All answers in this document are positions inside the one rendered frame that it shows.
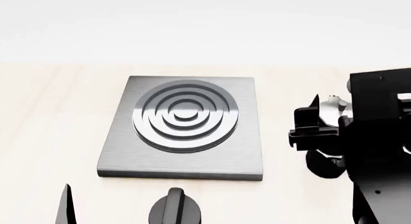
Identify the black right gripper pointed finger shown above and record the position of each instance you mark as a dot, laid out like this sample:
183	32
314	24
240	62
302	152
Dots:
306	120

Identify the silver stove plate with rings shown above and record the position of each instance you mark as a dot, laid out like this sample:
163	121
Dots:
128	149

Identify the black stove knob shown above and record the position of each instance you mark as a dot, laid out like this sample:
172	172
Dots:
175	208

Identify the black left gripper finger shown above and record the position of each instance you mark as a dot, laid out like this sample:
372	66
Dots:
66	209

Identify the silver moka pot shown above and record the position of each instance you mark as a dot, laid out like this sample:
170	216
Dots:
330	111

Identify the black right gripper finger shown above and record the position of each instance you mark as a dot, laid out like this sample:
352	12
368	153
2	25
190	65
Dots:
345	123

